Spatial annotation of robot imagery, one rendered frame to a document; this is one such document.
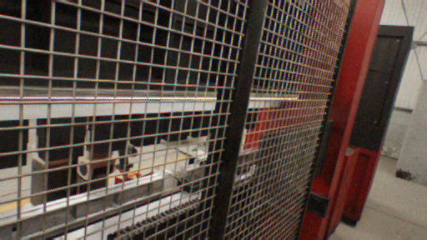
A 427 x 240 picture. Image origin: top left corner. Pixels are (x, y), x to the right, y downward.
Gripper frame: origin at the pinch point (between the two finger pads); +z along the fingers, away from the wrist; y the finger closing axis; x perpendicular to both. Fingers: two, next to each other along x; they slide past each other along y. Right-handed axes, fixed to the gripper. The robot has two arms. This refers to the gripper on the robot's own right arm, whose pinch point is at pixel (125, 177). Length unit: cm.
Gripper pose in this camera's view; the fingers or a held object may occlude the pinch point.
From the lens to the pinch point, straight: 195.6
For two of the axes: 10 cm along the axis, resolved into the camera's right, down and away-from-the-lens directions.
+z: 0.7, 9.9, 0.9
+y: 9.1, -0.2, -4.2
